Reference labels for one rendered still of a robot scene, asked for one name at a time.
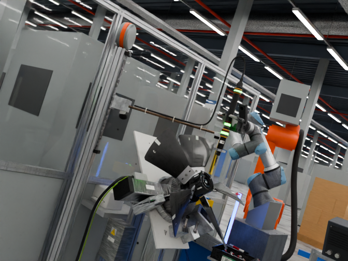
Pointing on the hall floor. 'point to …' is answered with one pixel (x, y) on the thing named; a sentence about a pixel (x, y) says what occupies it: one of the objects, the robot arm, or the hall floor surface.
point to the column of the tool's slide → (85, 160)
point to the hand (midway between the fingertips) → (227, 114)
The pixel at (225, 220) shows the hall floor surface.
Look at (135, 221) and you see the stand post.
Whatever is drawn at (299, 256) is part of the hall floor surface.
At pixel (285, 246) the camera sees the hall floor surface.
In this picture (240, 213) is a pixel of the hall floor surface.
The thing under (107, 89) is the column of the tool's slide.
